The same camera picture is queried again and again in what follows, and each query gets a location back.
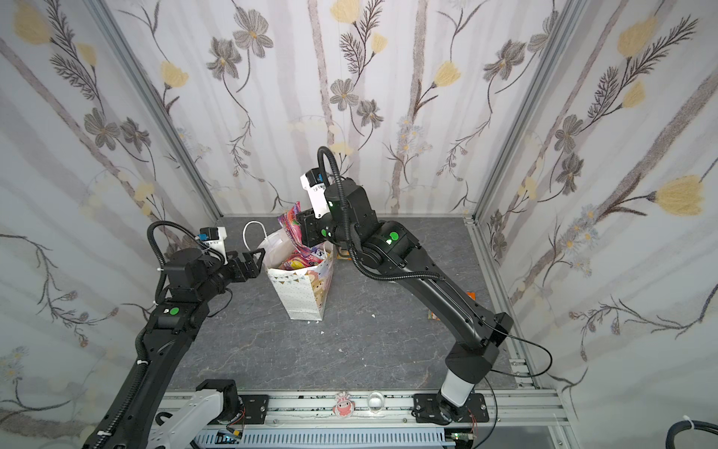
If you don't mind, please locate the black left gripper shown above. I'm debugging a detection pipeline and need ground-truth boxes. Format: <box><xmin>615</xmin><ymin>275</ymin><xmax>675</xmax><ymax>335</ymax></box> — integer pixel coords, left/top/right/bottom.
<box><xmin>193</xmin><ymin>246</ymin><xmax>265</xmax><ymax>304</ymax></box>

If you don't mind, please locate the pink yellow Fox's candy bag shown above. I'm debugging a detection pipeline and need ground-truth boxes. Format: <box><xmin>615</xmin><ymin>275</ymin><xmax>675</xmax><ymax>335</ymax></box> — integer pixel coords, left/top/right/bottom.
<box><xmin>279</xmin><ymin>247</ymin><xmax>326</xmax><ymax>271</ymax></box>

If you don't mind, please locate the purple Fox's berries bag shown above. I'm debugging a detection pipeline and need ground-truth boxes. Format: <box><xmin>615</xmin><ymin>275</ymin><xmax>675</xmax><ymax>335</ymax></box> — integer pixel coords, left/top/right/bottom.
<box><xmin>278</xmin><ymin>202</ymin><xmax>310</xmax><ymax>256</ymax></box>

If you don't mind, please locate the white cartoon paper bag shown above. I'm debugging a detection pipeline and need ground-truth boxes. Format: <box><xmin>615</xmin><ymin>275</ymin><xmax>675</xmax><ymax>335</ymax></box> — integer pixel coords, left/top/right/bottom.
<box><xmin>242</xmin><ymin>220</ymin><xmax>337</xmax><ymax>321</ymax></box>

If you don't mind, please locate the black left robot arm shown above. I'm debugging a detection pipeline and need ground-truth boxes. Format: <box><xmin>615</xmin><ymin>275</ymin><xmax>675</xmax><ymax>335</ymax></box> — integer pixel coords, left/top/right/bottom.
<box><xmin>83</xmin><ymin>220</ymin><xmax>266</xmax><ymax>448</ymax></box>

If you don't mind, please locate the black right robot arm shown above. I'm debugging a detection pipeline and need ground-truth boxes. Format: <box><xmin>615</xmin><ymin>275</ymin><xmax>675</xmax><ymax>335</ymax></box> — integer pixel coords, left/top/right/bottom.
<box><xmin>298</xmin><ymin>146</ymin><xmax>513</xmax><ymax>426</ymax></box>

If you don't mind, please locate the small orange snack packet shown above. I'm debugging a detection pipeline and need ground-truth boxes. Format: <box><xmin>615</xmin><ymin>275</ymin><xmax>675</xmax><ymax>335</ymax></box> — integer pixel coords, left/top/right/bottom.
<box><xmin>336</xmin><ymin>245</ymin><xmax>352</xmax><ymax>260</ymax></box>

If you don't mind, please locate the pink pig sticker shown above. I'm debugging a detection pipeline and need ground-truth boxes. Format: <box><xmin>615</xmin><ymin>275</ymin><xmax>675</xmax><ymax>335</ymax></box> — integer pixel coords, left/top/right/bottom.
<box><xmin>332</xmin><ymin>391</ymin><xmax>355</xmax><ymax>418</ymax></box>

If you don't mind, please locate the clear round suction cup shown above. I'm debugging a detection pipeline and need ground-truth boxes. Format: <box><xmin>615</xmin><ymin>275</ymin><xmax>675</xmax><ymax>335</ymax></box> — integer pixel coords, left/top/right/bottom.
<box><xmin>366</xmin><ymin>391</ymin><xmax>385</xmax><ymax>413</ymax></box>

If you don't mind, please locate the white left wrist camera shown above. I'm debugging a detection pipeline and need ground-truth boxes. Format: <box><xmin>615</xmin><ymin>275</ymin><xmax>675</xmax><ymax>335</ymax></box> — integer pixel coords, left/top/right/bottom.
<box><xmin>198</xmin><ymin>226</ymin><xmax>227</xmax><ymax>262</ymax></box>

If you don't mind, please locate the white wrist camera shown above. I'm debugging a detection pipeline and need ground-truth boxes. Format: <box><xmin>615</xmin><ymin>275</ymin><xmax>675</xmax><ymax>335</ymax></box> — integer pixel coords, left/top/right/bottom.
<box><xmin>300</xmin><ymin>168</ymin><xmax>330</xmax><ymax>219</ymax></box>
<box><xmin>198</xmin><ymin>226</ymin><xmax>227</xmax><ymax>262</ymax></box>

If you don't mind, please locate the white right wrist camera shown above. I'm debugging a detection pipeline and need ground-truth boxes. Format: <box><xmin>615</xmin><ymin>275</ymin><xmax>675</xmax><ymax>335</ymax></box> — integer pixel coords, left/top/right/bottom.
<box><xmin>300</xmin><ymin>168</ymin><xmax>330</xmax><ymax>219</ymax></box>

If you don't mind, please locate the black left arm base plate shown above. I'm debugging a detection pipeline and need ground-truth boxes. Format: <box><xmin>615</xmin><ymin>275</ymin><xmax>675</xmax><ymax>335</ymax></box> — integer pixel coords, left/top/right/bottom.
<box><xmin>239</xmin><ymin>394</ymin><xmax>269</xmax><ymax>425</ymax></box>

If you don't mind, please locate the white slotted cable duct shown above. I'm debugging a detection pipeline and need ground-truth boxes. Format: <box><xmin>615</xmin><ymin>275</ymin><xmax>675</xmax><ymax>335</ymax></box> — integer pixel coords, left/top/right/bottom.
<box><xmin>194</xmin><ymin>428</ymin><xmax>455</xmax><ymax>448</ymax></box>

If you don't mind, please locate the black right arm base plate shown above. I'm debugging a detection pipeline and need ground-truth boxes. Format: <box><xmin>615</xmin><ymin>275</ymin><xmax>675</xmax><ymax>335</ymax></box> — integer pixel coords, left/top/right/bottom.
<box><xmin>411</xmin><ymin>393</ymin><xmax>490</xmax><ymax>426</ymax></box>

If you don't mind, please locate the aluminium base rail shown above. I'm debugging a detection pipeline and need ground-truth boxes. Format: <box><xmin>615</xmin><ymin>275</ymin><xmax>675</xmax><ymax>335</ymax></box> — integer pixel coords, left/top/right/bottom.
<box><xmin>105</xmin><ymin>388</ymin><xmax>573</xmax><ymax>449</ymax></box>

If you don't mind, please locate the black corrugated cable hose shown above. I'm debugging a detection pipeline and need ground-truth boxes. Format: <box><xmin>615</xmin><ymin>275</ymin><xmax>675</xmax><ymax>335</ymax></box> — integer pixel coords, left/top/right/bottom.
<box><xmin>665</xmin><ymin>416</ymin><xmax>718</xmax><ymax>449</ymax></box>

